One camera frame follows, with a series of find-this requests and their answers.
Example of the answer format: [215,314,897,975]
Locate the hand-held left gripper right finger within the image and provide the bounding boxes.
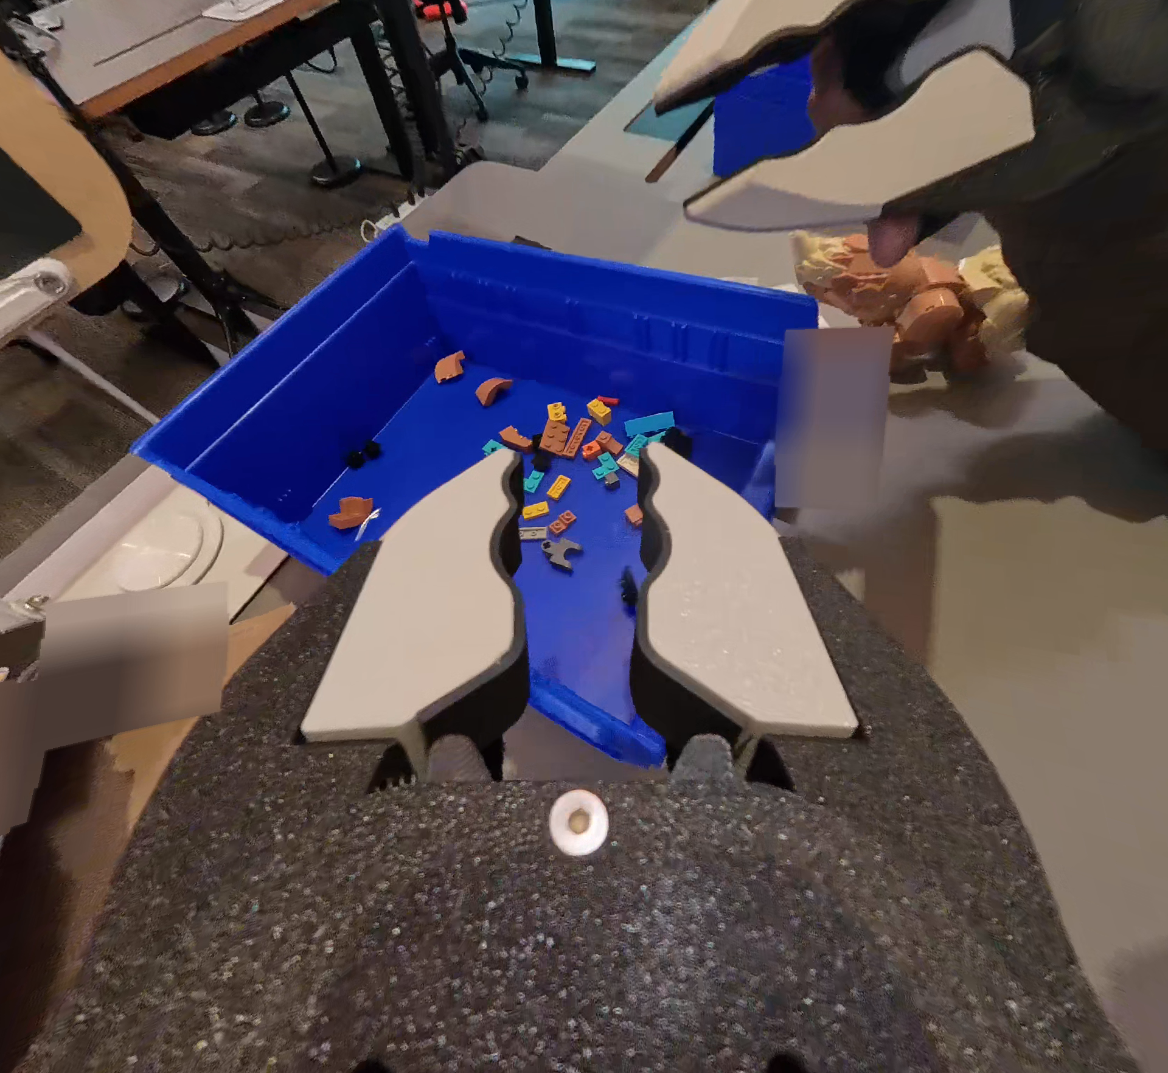
[631,441,860,739]

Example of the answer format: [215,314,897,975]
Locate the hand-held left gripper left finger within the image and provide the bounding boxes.
[299,448,531,743]

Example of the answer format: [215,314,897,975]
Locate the pile of toy bricks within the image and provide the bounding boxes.
[327,348,695,615]

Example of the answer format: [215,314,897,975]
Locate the blue plastic bin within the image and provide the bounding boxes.
[130,228,819,768]

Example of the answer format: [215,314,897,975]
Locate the person's right forearm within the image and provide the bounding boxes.
[989,206,1168,454]

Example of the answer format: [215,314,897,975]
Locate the stack of nested blue bins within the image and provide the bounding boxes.
[711,53,819,179]

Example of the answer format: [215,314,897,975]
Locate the cardboard box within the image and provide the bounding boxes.
[100,602,302,804]

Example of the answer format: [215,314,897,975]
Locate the brown brick-built toy animal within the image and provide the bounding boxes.
[790,228,1030,385]

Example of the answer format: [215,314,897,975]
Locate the white plastic lid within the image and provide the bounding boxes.
[54,484,288,628]

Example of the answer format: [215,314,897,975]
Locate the black office chair red accent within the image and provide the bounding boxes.
[410,0,530,121]

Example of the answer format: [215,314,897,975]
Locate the black stand pole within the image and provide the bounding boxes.
[350,0,457,179]

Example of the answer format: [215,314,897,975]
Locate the black wood-edged divider panel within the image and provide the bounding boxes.
[0,51,134,280]

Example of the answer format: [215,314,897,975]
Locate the long grey desk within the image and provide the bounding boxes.
[27,0,570,118]

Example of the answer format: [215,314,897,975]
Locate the white metal frame rail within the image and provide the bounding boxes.
[0,256,73,344]

